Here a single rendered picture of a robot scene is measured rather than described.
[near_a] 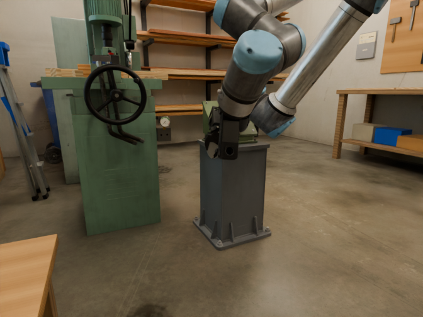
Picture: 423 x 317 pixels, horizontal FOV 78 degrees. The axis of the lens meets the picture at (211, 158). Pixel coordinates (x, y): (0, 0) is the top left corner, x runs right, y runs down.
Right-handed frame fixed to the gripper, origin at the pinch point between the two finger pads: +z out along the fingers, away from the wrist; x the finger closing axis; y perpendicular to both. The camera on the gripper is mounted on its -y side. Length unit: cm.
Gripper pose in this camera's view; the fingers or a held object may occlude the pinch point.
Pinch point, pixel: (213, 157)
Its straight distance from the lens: 78.5
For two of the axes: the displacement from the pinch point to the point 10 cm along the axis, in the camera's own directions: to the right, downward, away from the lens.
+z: -2.5, 5.5, 8.0
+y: -0.6, -8.3, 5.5
